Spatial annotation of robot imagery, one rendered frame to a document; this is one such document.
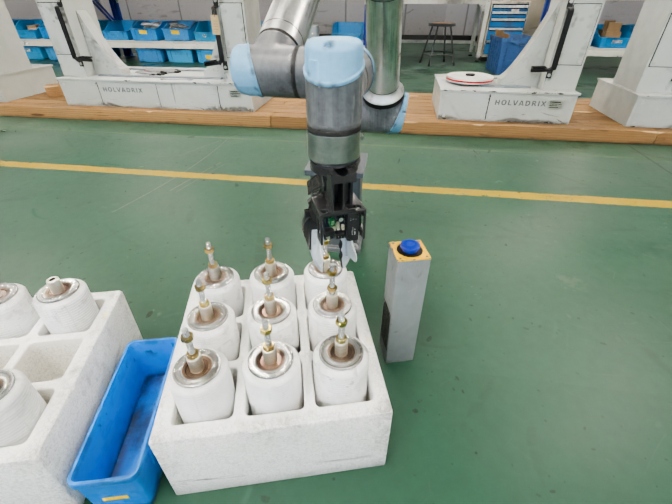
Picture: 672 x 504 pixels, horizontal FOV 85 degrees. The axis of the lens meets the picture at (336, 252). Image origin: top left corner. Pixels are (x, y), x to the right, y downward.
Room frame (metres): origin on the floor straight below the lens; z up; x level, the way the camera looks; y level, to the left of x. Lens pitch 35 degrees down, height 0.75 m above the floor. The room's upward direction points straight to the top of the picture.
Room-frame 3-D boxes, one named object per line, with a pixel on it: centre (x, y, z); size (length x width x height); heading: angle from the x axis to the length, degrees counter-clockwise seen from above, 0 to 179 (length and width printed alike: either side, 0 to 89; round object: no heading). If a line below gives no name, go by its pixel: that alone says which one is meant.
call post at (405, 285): (0.63, -0.15, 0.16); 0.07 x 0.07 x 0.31; 8
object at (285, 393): (0.40, 0.11, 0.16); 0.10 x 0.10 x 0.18
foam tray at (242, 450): (0.52, 0.12, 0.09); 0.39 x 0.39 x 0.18; 8
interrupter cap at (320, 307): (0.53, 0.01, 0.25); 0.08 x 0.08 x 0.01
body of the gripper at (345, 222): (0.51, 0.00, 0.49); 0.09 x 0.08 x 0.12; 16
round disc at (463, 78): (2.71, -0.90, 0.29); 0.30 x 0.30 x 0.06
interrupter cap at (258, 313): (0.52, 0.12, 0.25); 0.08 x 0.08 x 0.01
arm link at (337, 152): (0.52, 0.00, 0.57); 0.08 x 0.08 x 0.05
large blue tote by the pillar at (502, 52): (4.86, -2.03, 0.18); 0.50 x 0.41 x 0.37; 176
